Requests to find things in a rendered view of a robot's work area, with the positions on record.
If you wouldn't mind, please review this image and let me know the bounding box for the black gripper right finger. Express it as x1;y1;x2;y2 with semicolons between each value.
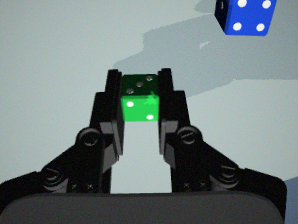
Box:
158;68;287;223

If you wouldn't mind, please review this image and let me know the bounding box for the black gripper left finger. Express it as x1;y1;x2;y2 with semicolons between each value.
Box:
0;69;125;216

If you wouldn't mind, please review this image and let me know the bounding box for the blue die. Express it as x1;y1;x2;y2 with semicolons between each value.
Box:
214;0;277;36

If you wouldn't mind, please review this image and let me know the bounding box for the green die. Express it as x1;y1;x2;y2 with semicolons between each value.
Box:
121;74;159;122

